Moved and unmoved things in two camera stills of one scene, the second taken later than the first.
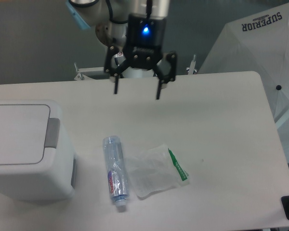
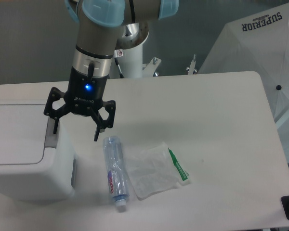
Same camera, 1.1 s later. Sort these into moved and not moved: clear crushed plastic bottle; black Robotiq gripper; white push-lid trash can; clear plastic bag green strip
Moved: black Robotiq gripper
Not moved: clear plastic bag green strip; clear crushed plastic bottle; white push-lid trash can
